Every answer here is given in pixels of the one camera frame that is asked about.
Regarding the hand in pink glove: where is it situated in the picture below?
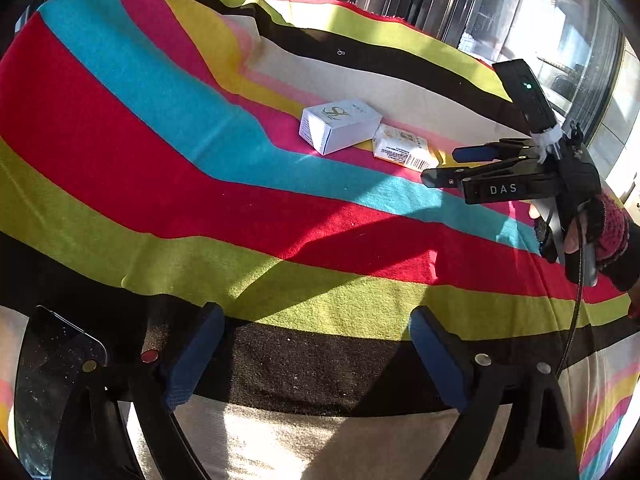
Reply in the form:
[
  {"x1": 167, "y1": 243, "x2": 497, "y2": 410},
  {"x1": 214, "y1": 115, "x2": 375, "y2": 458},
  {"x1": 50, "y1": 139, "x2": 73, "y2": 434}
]
[{"x1": 563, "y1": 193, "x2": 629, "y2": 270}]

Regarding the white orange box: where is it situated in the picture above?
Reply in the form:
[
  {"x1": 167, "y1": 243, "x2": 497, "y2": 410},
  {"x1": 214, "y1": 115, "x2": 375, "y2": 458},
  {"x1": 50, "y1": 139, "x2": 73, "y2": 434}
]
[{"x1": 372, "y1": 124, "x2": 439, "y2": 171}]

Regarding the striped multicolour blanket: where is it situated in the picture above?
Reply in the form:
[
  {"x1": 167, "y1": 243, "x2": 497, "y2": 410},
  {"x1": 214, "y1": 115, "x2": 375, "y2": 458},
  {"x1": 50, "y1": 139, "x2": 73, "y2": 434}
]
[{"x1": 1, "y1": 0, "x2": 639, "y2": 479}]

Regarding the black cable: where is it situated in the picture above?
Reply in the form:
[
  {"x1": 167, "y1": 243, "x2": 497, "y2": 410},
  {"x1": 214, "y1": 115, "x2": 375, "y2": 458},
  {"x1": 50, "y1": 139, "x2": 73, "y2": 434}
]
[{"x1": 554, "y1": 209, "x2": 587, "y2": 376}]

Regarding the black phone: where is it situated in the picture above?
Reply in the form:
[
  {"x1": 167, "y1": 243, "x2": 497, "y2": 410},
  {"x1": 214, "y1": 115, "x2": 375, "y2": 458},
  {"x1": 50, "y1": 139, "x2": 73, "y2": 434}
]
[{"x1": 14, "y1": 306, "x2": 107, "y2": 479}]

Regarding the white cube box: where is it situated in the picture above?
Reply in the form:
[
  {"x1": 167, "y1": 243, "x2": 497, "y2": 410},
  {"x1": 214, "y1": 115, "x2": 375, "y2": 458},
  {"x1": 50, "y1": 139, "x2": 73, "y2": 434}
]
[{"x1": 298, "y1": 100, "x2": 382, "y2": 156}]

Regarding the sliding glass door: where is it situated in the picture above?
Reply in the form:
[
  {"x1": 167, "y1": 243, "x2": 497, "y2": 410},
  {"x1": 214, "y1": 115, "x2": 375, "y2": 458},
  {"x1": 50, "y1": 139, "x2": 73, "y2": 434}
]
[{"x1": 356, "y1": 0, "x2": 634, "y2": 140}]

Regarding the black tracker with green light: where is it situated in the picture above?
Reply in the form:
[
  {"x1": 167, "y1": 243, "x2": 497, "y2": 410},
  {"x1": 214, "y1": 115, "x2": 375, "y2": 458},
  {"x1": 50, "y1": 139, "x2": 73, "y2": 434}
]
[{"x1": 492, "y1": 58, "x2": 558, "y2": 134}]

